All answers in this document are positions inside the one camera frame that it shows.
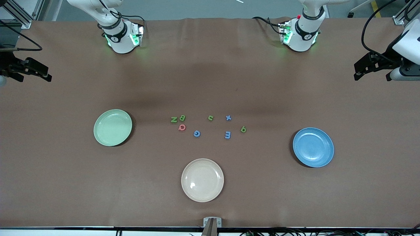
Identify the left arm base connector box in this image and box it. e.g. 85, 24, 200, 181
279, 21, 293, 45

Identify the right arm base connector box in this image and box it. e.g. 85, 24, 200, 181
130, 22, 145, 47

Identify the white chair leg with caster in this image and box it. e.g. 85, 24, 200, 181
348, 0, 373, 18

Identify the blue plate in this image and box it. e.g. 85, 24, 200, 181
293, 128, 334, 168

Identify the light green plate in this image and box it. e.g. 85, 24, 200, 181
94, 109, 133, 147

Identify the brown table cover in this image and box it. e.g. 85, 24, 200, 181
0, 17, 420, 229

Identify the beige plate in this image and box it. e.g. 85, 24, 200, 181
181, 159, 224, 203

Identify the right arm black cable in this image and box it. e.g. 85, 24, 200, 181
0, 20, 43, 51

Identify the aluminium frame profile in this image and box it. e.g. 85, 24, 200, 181
0, 0, 45, 29
393, 0, 420, 26

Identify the black base power cable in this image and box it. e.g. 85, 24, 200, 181
252, 16, 283, 35

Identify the tan pointed post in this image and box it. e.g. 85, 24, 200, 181
201, 218, 218, 236

